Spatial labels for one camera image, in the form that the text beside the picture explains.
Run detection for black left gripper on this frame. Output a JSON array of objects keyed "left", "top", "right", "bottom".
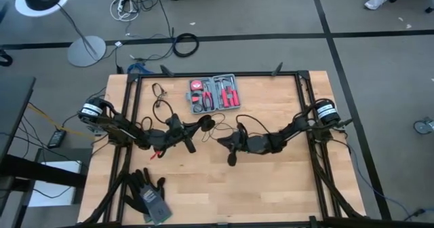
[{"left": 164, "top": 113, "right": 206, "bottom": 154}]

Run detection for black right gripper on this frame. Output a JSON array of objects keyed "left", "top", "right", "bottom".
[{"left": 216, "top": 122, "right": 260, "bottom": 168}]

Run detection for black cord spool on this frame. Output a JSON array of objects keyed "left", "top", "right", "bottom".
[{"left": 197, "top": 114, "right": 216, "bottom": 133}]

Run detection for grey plastic tool case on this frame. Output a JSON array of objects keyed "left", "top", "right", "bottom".
[{"left": 185, "top": 73, "right": 241, "bottom": 115}]

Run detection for clear safety glasses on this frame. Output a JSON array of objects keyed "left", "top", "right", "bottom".
[{"left": 151, "top": 82, "right": 168, "bottom": 102}]

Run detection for grey black work glove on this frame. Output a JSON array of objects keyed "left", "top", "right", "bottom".
[
  {"left": 121, "top": 172, "right": 150, "bottom": 219},
  {"left": 134, "top": 168, "right": 173, "bottom": 225}
]

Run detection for floor lamp with round base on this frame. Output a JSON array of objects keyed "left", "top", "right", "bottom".
[{"left": 14, "top": 0, "right": 107, "bottom": 68}]

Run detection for black power adapter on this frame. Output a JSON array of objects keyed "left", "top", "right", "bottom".
[{"left": 46, "top": 128, "right": 68, "bottom": 150}]

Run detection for white power strip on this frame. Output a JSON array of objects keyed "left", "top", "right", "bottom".
[{"left": 108, "top": 0, "right": 140, "bottom": 22}]

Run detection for black desk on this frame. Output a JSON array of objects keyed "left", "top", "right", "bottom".
[{"left": 0, "top": 75, "right": 87, "bottom": 190}]

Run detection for grey caster wheel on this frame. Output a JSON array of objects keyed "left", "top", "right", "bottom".
[{"left": 413, "top": 117, "right": 434, "bottom": 136}]

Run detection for red-handled pliers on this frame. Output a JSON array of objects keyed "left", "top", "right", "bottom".
[{"left": 201, "top": 90, "right": 214, "bottom": 112}]

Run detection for coiled black floor cable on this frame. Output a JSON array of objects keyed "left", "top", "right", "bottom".
[{"left": 172, "top": 33, "right": 200, "bottom": 58}]

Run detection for blue cable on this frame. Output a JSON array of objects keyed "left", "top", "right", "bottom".
[{"left": 127, "top": 61, "right": 147, "bottom": 75}]

